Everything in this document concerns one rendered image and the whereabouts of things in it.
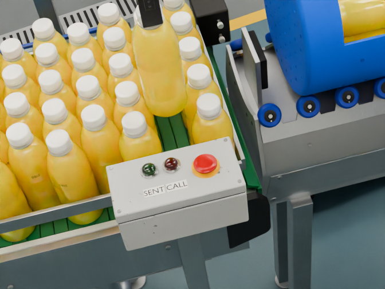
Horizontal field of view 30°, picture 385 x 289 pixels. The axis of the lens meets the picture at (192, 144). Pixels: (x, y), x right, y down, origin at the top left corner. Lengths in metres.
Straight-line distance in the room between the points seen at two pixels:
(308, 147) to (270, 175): 0.09
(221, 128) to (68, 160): 0.26
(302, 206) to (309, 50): 0.51
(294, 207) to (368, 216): 0.78
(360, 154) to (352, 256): 0.86
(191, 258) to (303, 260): 0.61
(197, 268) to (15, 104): 0.43
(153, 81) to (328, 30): 0.30
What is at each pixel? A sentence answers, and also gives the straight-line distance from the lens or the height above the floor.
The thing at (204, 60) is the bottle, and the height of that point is 1.07.
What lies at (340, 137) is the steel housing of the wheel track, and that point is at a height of 0.88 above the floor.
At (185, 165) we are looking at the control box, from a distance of 1.10.
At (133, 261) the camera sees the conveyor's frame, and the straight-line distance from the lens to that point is 1.38.
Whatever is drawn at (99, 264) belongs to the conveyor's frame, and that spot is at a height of 0.81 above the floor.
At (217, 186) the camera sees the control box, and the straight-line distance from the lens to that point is 1.07.
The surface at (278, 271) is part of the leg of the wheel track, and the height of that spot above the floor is 0.10.
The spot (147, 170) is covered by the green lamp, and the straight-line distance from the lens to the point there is 1.09.
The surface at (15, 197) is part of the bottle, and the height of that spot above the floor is 1.01.
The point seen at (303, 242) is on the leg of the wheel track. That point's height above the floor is 0.47.
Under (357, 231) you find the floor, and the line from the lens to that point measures 2.34.
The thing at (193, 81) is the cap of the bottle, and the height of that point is 1.10.
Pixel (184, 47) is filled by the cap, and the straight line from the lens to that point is 1.28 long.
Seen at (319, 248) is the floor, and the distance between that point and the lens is 2.29.
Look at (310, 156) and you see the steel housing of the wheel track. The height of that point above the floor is 0.85.
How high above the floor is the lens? 1.96
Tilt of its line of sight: 50 degrees down
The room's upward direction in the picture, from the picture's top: 10 degrees counter-clockwise
